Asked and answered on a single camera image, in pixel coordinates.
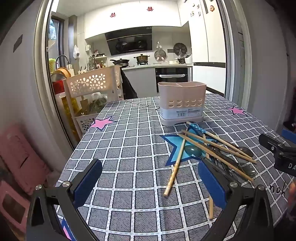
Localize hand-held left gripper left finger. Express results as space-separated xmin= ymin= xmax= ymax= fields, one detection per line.
xmin=25 ymin=159 xmax=103 ymax=241

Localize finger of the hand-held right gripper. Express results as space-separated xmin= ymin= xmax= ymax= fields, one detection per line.
xmin=258 ymin=133 xmax=285 ymax=153
xmin=281 ymin=128 xmax=296 ymax=145

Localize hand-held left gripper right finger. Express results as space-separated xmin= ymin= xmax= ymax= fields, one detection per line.
xmin=198 ymin=160 xmax=274 ymax=241

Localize grey transparent spoon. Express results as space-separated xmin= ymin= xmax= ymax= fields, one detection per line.
xmin=240 ymin=163 xmax=257 ymax=176

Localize transparent teal spoon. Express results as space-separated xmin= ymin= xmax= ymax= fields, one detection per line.
xmin=184 ymin=144 xmax=205 ymax=161

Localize blue dotted chopstick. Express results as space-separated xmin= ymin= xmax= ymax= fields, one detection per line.
xmin=186 ymin=122 xmax=234 ymax=147

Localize beige plastic utensil holder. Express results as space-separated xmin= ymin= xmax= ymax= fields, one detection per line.
xmin=158 ymin=82 xmax=207 ymax=127

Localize small pink star sticker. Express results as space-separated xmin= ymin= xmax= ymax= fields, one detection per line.
xmin=228 ymin=106 xmax=247 ymax=115

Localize blue star sticker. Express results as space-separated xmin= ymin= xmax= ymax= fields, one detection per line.
xmin=159 ymin=126 xmax=222 ymax=167

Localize grey checked tablecloth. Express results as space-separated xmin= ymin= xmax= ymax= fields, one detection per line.
xmin=55 ymin=94 xmax=296 ymax=241

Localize large pink star sticker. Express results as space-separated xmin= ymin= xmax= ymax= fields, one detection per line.
xmin=90 ymin=116 xmax=115 ymax=131

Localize pink plastic stool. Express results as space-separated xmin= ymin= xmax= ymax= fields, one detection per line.
xmin=0 ymin=126 xmax=50 ymax=232

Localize bag of leafy greens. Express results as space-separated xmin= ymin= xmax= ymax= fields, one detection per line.
xmin=87 ymin=93 xmax=108 ymax=115

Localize red plastic basket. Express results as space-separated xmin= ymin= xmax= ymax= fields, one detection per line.
xmin=53 ymin=80 xmax=65 ymax=94

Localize beige flower-cutout storage cart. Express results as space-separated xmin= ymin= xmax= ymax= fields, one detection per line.
xmin=63 ymin=65 xmax=123 ymax=139

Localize black jacket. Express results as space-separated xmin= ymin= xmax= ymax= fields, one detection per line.
xmin=120 ymin=68 xmax=139 ymax=100

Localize black built-in oven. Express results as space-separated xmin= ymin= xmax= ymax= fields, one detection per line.
xmin=155 ymin=67 xmax=188 ymax=94

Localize orange round basin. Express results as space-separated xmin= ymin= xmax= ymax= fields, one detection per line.
xmin=51 ymin=67 xmax=71 ymax=81

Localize white refrigerator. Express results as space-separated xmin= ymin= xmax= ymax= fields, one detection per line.
xmin=188 ymin=0 xmax=226 ymax=94

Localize grey base cabinet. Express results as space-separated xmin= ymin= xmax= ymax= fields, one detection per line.
xmin=122 ymin=67 xmax=156 ymax=96

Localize spice rack with bottles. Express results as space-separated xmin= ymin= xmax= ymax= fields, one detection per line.
xmin=89 ymin=54 xmax=108 ymax=69

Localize kitchen faucet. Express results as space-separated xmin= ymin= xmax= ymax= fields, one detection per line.
xmin=55 ymin=55 xmax=72 ymax=70

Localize dark round steamer rack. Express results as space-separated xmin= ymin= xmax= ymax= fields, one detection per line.
xmin=173 ymin=43 xmax=188 ymax=57

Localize brown cooking pot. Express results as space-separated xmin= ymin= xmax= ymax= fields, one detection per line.
xmin=133 ymin=54 xmax=151 ymax=63

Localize black range hood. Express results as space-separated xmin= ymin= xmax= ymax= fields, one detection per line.
xmin=105 ymin=26 xmax=153 ymax=56

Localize light blue hanging bag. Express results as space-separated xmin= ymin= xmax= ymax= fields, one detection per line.
xmin=49 ymin=19 xmax=57 ymax=41

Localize dark wall panel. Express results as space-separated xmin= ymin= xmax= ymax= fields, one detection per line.
xmin=13 ymin=34 xmax=23 ymax=51

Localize white wall cabinets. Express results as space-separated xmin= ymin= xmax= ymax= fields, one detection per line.
xmin=84 ymin=0 xmax=188 ymax=40

